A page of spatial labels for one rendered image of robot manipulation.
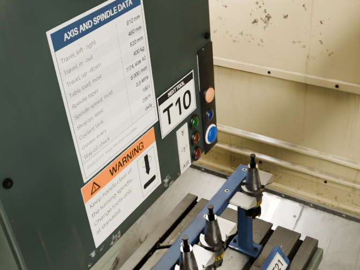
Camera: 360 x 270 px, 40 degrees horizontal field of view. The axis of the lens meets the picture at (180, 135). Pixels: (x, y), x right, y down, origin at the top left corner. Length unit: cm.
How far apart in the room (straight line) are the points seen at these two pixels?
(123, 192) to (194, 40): 25
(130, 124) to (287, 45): 96
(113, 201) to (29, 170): 17
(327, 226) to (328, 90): 51
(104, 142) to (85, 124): 5
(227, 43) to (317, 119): 38
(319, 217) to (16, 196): 142
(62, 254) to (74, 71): 23
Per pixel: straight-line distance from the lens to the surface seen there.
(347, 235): 182
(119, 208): 71
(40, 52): 53
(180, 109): 77
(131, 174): 70
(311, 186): 182
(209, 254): 120
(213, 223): 118
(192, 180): 201
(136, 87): 66
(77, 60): 57
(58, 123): 57
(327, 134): 167
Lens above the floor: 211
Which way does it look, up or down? 34 degrees down
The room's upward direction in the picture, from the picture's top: 6 degrees counter-clockwise
